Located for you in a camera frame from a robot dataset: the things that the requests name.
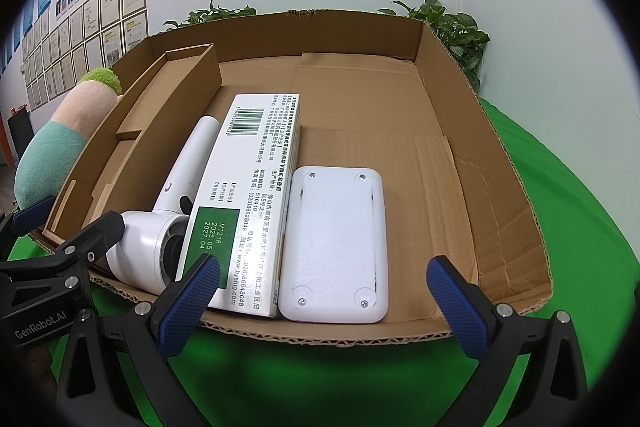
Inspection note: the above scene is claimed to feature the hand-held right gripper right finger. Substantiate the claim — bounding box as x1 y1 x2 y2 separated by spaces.
425 255 588 427

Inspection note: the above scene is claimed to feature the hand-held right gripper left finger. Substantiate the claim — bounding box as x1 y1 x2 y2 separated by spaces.
55 253 222 427

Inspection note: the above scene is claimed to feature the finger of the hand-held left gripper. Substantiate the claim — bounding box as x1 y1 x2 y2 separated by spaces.
0 211 126 280
0 196 55 248

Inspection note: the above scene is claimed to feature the white hair dryer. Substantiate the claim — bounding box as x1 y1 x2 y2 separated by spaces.
106 116 221 295

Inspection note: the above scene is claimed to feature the white printed carton green label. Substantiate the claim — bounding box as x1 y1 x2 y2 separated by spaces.
175 93 303 320

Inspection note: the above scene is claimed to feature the narrow brown cardboard box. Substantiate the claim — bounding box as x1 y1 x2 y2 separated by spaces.
42 43 223 243

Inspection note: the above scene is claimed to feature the white rectangular plastic device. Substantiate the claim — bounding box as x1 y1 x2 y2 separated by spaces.
277 165 390 324

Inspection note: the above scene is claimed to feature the large shallow cardboard box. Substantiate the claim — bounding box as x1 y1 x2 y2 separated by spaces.
30 8 557 348

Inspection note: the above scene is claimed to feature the pastel plush toy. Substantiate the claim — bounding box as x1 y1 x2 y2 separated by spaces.
14 67 123 210

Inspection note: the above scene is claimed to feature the black cabinet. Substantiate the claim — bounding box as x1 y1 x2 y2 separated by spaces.
6 111 35 165

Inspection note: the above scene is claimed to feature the green potted plant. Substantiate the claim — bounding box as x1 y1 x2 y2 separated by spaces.
377 0 491 92
165 0 258 30

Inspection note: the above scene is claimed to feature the orange door frame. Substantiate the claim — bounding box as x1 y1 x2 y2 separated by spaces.
0 107 13 165

